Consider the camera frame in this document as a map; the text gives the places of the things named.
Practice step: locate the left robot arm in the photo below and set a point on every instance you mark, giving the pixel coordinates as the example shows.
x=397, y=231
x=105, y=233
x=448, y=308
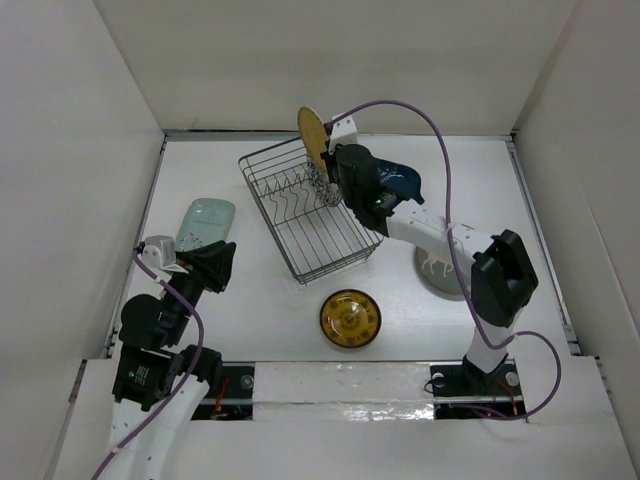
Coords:
x=164, y=369

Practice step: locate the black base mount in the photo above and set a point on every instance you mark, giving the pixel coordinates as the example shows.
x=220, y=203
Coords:
x=457, y=396
x=232, y=399

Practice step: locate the round bamboo woven plate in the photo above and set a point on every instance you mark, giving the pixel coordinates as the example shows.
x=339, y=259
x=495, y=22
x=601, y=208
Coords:
x=314, y=137

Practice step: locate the blue floral round plate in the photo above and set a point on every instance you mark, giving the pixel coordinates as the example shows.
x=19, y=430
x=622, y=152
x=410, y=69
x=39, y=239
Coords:
x=322, y=187

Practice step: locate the dark blue leaf dish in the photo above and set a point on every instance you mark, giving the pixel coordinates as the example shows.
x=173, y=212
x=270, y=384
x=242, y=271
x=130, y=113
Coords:
x=402, y=179

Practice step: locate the grey wire dish rack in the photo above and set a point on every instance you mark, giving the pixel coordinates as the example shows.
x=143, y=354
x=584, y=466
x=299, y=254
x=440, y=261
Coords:
x=314, y=231

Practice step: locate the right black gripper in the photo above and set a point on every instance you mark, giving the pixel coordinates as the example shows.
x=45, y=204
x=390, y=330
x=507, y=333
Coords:
x=336, y=151

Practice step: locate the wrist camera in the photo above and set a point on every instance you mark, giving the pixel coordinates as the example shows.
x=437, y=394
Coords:
x=159, y=252
x=343, y=132

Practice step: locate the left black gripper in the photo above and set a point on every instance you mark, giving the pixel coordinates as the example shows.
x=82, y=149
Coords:
x=214, y=264

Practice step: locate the gold and black plate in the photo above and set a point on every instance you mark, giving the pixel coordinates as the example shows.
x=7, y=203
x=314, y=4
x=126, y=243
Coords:
x=350, y=319

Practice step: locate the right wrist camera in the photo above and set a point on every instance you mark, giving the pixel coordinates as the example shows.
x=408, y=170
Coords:
x=343, y=132

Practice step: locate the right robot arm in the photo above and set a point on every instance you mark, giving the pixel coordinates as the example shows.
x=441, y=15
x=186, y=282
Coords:
x=496, y=272

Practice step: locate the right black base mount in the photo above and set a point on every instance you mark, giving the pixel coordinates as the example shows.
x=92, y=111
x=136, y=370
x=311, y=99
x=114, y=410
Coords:
x=457, y=396

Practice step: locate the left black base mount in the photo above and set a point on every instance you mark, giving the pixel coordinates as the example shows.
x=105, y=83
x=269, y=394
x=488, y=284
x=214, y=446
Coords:
x=232, y=399

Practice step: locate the grey deer plate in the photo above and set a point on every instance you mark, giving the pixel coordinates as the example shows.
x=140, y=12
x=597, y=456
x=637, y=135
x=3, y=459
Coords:
x=437, y=275

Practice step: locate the light green rectangular plate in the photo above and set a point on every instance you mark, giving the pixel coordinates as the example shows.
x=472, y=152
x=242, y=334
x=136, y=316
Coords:
x=206, y=221

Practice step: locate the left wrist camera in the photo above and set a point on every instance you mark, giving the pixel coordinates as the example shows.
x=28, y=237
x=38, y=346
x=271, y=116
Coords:
x=159, y=252

